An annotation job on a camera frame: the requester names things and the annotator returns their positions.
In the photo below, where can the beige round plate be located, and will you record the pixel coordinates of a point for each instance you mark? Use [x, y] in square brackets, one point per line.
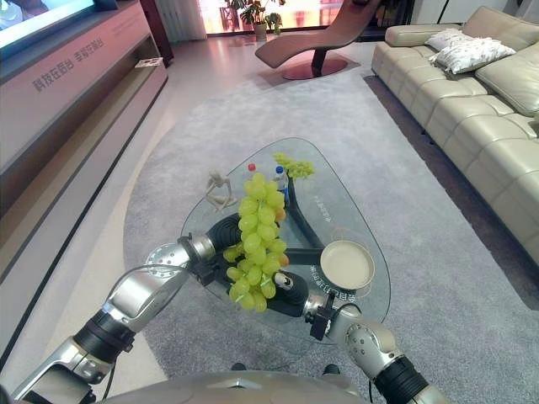
[347, 266]

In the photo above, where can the large white patterned pillow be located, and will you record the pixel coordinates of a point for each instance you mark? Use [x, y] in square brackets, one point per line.
[473, 54]

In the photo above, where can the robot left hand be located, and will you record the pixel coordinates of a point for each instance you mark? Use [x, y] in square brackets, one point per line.
[225, 233]

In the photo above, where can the dark robot foot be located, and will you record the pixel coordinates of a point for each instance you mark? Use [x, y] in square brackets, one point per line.
[238, 366]
[332, 369]

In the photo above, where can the glass coffee table, black legs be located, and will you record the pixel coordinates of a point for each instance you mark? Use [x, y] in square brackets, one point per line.
[337, 198]

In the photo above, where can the small white patterned pillow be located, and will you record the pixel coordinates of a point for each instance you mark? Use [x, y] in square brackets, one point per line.
[447, 39]

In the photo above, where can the grey rug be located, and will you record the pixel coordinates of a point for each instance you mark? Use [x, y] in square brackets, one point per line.
[421, 252]

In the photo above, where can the beige leather cushion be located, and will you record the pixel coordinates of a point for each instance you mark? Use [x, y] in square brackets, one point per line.
[511, 80]

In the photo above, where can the wooden mannequin figure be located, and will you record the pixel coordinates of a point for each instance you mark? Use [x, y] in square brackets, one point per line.
[219, 192]

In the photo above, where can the dark robot right foot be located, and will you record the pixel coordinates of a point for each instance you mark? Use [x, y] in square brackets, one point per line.
[332, 369]

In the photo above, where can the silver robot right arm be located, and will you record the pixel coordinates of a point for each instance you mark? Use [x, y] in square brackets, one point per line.
[370, 341]

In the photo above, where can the beige leather sofa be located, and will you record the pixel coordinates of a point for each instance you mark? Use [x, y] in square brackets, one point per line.
[471, 126]

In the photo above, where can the clear bottle with red cap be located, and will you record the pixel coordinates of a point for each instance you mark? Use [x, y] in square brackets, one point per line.
[252, 167]

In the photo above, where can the large green grape bunch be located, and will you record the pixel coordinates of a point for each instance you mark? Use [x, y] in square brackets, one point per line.
[257, 248]

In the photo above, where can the small green grape bunch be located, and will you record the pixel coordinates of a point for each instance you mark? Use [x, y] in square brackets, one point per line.
[297, 167]

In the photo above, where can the dark wooden column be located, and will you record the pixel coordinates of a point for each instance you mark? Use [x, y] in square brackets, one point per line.
[156, 29]

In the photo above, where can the orange fruit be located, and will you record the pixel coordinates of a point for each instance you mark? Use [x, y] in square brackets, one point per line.
[281, 216]
[286, 259]

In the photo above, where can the silver robot torso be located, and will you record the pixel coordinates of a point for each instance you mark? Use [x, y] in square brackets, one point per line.
[236, 389]

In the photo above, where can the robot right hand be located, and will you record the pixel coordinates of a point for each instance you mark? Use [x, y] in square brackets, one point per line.
[295, 299]

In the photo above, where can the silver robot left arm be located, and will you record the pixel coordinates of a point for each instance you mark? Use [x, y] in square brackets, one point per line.
[135, 294]

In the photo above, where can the brown lounge chair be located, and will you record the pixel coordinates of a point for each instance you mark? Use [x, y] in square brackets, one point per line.
[320, 35]

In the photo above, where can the clear bottle with blue cap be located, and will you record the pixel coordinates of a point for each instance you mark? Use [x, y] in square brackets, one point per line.
[279, 170]

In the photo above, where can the television screen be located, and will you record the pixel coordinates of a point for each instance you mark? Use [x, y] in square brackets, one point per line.
[38, 19]

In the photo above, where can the booklet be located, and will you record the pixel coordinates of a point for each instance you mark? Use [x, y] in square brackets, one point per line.
[148, 63]

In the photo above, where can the dark robot left foot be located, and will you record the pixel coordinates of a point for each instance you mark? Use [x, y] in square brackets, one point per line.
[238, 366]

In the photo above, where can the long TV cabinet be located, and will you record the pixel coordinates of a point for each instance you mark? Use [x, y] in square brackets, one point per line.
[76, 97]

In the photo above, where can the potted green plant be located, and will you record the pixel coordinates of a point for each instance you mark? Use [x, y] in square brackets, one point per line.
[259, 14]

